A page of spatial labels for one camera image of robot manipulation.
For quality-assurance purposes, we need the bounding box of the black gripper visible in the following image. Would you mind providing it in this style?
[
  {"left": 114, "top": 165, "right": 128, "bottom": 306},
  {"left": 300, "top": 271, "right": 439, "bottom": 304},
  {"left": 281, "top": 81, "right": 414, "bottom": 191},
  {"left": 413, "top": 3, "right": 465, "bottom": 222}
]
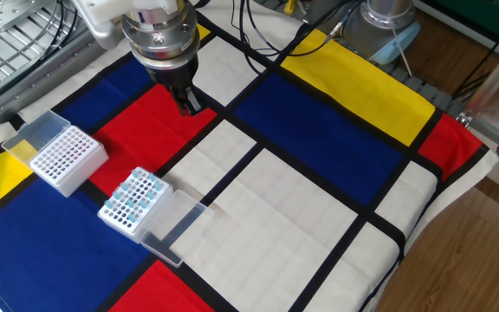
[{"left": 143, "top": 56, "right": 204, "bottom": 118}]

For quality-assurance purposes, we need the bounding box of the white pipette tip box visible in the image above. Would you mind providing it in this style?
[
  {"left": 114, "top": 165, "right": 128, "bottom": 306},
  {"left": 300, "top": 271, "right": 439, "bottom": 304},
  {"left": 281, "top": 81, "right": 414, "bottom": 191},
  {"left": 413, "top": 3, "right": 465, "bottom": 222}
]
[
  {"left": 97, "top": 166, "right": 215, "bottom": 269},
  {"left": 1, "top": 109, "right": 110, "bottom": 198}
]

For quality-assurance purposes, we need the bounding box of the colour block tablecloth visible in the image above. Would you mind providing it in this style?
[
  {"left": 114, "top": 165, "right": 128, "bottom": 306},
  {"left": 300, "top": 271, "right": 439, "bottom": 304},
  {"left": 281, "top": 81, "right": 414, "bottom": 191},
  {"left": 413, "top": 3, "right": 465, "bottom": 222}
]
[{"left": 0, "top": 0, "right": 499, "bottom": 312}]

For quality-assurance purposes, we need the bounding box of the silver metal mounting plate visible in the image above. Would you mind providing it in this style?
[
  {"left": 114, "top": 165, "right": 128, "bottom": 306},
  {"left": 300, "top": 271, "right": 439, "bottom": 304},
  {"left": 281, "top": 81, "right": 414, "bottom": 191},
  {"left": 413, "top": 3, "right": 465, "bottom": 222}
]
[{"left": 0, "top": 0, "right": 56, "bottom": 34}]

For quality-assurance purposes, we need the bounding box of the aluminium profile frame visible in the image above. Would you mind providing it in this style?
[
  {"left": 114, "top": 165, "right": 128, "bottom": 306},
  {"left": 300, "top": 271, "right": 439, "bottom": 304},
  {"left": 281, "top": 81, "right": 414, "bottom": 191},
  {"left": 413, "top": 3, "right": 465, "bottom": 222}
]
[{"left": 456, "top": 29, "right": 499, "bottom": 162}]

